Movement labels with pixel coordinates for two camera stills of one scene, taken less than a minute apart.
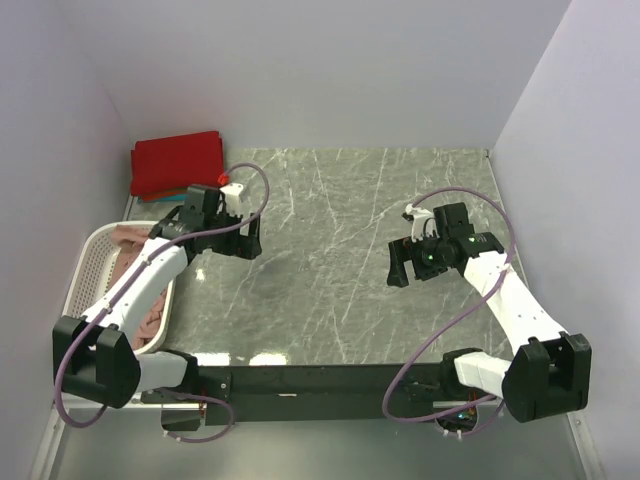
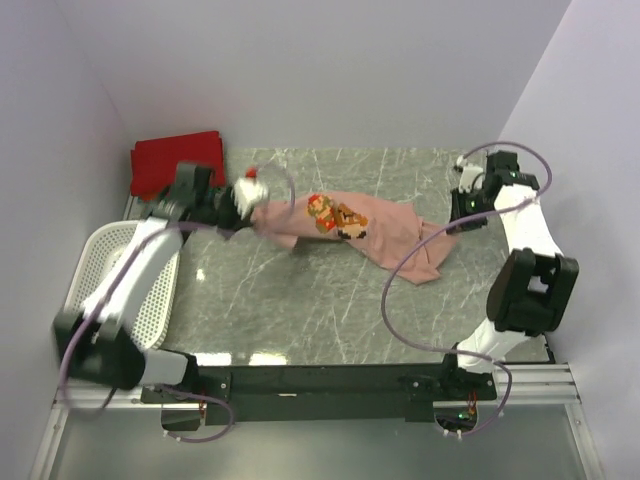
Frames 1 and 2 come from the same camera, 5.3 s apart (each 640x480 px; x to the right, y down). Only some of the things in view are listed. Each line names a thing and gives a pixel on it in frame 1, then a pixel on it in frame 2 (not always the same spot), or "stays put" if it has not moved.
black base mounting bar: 306,392 stays put
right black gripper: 403,250 -> 456,204
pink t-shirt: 123,239 -> 388,230
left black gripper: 241,245 -> 237,223
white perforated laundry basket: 93,271 stays put
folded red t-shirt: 176,163 stays put
